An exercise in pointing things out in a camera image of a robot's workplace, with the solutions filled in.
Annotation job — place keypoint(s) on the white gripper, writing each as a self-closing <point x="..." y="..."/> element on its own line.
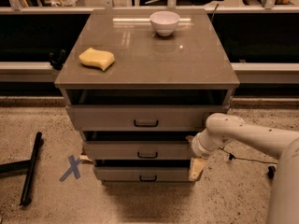
<point x="197" y="147"/>

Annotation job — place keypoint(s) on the grey drawer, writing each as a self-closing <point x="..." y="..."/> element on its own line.
<point x="155" y="118"/>
<point x="130" y="150"/>
<point x="138" y="174"/>

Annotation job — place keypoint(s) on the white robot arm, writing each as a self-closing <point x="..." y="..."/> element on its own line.
<point x="283" y="145"/>

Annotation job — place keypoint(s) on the grey drawer cabinet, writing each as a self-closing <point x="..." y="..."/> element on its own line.
<point x="188" y="67"/>

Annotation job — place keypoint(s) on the grey bottom drawer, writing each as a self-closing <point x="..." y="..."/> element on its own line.
<point x="138" y="174"/>

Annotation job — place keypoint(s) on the grey top drawer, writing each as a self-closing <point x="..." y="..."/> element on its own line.
<point x="155" y="118"/>

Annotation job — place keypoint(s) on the black metal stand right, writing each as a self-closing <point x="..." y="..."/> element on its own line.
<point x="271" y="172"/>

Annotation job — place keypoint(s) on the blue tape cross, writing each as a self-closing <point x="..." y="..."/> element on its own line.
<point x="73" y="169"/>

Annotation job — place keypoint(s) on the yellow sponge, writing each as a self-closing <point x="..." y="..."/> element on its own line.
<point x="97" y="58"/>

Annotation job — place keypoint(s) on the white ceramic bowl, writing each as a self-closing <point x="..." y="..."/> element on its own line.
<point x="164" y="23"/>

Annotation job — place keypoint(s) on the black clamp on rail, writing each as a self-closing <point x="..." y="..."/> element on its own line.
<point x="57" y="59"/>

